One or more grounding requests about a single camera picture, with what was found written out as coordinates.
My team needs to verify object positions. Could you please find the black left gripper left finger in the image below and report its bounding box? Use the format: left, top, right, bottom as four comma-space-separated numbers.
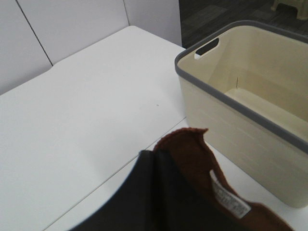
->
74, 150, 154, 231

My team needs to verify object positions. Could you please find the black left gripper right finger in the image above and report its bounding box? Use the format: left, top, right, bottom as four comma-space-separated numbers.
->
154, 151, 231, 231

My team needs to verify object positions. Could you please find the brown towel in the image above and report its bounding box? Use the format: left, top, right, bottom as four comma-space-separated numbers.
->
154, 128, 291, 231

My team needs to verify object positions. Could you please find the beige plastic bin grey rim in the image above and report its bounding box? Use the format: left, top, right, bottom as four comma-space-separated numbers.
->
175, 21, 308, 208

